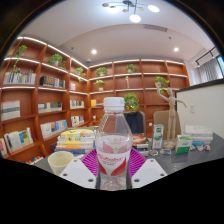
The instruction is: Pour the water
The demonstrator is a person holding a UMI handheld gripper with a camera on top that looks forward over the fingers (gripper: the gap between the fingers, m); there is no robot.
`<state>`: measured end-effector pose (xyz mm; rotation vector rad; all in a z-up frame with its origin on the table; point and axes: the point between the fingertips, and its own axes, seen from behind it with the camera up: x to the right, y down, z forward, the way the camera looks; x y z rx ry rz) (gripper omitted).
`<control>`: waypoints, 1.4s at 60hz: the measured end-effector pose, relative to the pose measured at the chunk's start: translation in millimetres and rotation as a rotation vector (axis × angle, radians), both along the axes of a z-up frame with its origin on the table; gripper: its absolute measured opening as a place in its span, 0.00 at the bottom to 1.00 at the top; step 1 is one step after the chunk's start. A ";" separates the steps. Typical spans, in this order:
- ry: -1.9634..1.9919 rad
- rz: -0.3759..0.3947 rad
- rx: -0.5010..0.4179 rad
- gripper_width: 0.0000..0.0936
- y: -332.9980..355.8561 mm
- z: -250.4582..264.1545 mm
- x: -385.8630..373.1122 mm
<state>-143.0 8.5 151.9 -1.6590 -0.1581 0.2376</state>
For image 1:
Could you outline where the window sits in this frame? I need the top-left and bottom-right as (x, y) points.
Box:
(216, 54), (224, 79)

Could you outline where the dark upholstered chair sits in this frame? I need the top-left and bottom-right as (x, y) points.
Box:
(123, 110), (147, 136)

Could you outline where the clear plastic water bottle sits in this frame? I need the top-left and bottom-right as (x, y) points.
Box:
(94, 96), (134, 192)

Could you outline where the grey curtain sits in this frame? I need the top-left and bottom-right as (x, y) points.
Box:
(198, 58), (224, 84)

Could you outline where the tall green white carton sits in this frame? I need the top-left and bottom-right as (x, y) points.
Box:
(151, 123), (165, 150)

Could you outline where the stack of white books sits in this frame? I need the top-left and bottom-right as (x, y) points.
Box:
(184, 124), (214, 145)

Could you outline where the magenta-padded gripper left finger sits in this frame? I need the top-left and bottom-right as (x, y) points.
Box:
(59, 148), (100, 190)

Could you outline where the black ceiling track light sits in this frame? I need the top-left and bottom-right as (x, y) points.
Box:
(195, 46), (219, 67)

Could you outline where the small green white box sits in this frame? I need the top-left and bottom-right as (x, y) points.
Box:
(175, 134), (193, 154)

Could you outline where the stack of dark books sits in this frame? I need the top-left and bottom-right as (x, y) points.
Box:
(132, 133), (150, 150)

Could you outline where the branched ceiling lamp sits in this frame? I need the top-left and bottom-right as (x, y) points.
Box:
(101, 0), (161, 24)

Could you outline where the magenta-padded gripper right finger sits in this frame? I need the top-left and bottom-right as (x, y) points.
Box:
(127, 148), (168, 190)

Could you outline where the wooden shelf unit with books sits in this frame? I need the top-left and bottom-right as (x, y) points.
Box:
(0, 35), (190, 166)

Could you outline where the wooden artist mannequin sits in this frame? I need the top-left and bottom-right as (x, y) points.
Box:
(156, 87), (188, 150)

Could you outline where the stack of colourful books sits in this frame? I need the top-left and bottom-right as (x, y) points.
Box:
(54, 128), (97, 155)

